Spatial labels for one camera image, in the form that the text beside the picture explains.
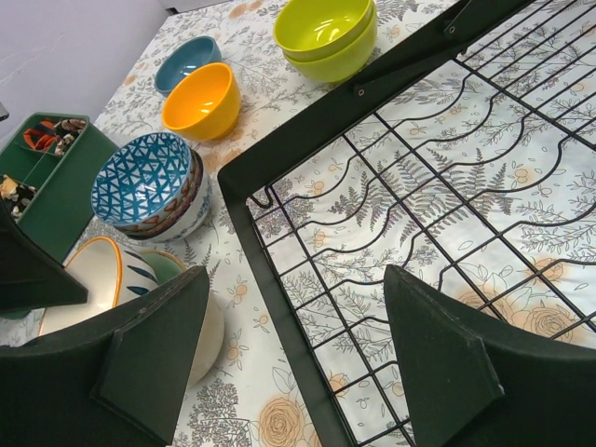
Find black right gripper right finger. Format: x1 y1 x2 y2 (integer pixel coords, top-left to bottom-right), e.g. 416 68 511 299
384 265 595 446

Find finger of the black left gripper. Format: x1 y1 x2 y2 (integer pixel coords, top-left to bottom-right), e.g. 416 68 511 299
1 206 88 312

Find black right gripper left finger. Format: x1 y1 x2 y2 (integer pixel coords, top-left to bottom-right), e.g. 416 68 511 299
1 266 210 446

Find blue striped white bowl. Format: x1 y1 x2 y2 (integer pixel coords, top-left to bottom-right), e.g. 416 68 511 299
38 236 158 336

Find mint green flower bowl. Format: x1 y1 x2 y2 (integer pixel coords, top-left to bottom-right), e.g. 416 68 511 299
141 251 187 285

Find red diamond pattern bowl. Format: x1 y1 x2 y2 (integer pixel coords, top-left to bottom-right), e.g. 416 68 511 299
90 132 196 232

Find black wire dish rack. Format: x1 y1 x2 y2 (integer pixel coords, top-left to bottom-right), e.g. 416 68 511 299
218 1 595 446

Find orange plastic bowl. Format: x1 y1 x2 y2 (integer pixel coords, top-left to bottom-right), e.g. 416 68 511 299
161 62 241 142

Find blue ceramic bowl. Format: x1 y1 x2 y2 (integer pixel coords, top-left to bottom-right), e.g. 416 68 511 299
155 36 223 97

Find lime green bowl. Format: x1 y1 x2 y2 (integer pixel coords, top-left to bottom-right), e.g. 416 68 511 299
273 0 375 61
281 4 377 83

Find beige ceramic bowl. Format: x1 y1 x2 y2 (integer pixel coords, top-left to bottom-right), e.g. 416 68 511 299
187 292 224 387

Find blue floral white bowl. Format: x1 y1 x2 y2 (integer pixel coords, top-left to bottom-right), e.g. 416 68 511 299
129 175 212 243

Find pink patterned bowl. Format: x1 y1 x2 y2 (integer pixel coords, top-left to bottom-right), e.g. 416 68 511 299
118 151 204 240

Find yellow rubber bands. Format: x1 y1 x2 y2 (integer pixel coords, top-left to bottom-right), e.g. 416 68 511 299
0 174 19 199

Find green compartment tray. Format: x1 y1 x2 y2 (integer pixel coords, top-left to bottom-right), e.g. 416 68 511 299
0 111 120 320

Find orange rubber bands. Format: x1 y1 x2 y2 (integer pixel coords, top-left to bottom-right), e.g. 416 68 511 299
22 119 56 152

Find dark patterned rubber bands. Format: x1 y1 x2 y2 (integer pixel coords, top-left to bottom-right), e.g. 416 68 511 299
54 118 88 156

